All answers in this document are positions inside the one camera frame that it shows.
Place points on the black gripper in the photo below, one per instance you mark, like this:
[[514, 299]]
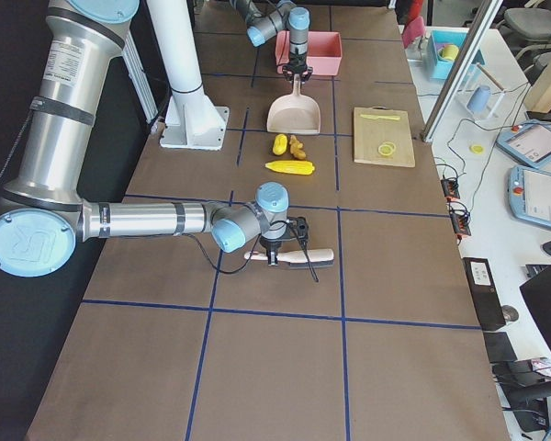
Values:
[[271, 245], [297, 59]]

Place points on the beige plastic dustpan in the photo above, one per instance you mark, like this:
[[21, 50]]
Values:
[[294, 113]]

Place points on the white brush black bristles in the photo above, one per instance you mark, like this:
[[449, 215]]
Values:
[[315, 258]]

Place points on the brown toy ginger root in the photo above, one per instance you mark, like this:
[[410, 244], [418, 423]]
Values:
[[296, 148]]

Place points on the yellow corn cob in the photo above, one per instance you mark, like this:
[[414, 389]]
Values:
[[292, 167]]

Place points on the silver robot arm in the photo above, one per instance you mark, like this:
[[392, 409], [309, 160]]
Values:
[[286, 16], [42, 216]]

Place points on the pink plastic bin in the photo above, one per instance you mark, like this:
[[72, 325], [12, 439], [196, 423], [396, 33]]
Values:
[[325, 52]]

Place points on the yellow plastic knife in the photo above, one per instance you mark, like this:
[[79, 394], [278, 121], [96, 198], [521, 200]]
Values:
[[383, 116]]

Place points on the wooden cutting board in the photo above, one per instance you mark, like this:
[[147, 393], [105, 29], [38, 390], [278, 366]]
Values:
[[369, 134]]

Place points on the white mounting column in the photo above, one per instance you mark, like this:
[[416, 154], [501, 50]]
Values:
[[192, 121]]

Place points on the pink cloth on rack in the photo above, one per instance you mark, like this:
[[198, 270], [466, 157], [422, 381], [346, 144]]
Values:
[[414, 30]]

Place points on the blue tray with blocks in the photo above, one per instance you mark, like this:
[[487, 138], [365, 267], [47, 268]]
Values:
[[436, 68]]

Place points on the yellow cup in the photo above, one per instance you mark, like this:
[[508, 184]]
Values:
[[449, 52]]

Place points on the blue cup on rack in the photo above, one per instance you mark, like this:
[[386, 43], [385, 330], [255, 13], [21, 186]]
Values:
[[479, 99]]

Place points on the black box on desk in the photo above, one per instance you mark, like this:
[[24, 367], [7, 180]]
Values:
[[483, 293]]

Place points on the upper blue teach pendant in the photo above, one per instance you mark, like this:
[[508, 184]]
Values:
[[529, 144]]

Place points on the blue teach pendant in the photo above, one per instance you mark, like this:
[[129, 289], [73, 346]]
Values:
[[529, 195], [529, 144]]

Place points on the lower blue teach pendant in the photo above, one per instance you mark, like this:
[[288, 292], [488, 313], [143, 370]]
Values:
[[529, 195]]

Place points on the aluminium frame post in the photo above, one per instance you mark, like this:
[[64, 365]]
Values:
[[478, 28]]

